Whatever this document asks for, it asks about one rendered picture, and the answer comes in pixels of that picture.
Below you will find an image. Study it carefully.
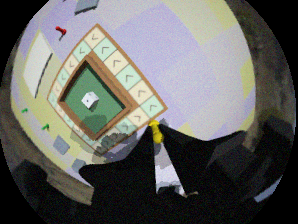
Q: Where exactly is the white die with black pips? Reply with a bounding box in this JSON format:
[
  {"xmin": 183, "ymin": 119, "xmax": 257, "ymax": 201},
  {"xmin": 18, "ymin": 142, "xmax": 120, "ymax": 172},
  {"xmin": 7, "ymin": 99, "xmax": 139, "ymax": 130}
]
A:
[{"xmin": 81, "ymin": 92, "xmax": 98, "ymax": 108}]

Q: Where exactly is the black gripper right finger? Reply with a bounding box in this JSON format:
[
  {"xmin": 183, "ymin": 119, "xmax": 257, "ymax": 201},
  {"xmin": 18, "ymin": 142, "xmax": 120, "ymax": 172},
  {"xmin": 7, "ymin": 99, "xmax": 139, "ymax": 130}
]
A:
[{"xmin": 158, "ymin": 124, "xmax": 246, "ymax": 196}]

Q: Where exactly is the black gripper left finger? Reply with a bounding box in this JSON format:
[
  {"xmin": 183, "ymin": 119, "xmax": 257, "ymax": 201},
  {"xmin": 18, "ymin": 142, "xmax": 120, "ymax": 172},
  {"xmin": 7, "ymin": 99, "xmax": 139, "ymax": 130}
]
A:
[{"xmin": 78, "ymin": 127, "xmax": 157, "ymax": 204}]

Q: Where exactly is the yellow pawn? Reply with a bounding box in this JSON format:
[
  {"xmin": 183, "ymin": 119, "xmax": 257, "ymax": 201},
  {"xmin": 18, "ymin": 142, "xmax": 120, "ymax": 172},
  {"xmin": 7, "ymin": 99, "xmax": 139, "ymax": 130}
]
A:
[{"xmin": 148, "ymin": 120, "xmax": 164, "ymax": 144}]

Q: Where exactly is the white rectangular card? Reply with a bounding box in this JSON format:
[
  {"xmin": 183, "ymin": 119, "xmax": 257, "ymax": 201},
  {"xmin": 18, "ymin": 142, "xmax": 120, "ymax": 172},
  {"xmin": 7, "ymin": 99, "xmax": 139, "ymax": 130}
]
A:
[{"xmin": 24, "ymin": 32, "xmax": 53, "ymax": 100}]

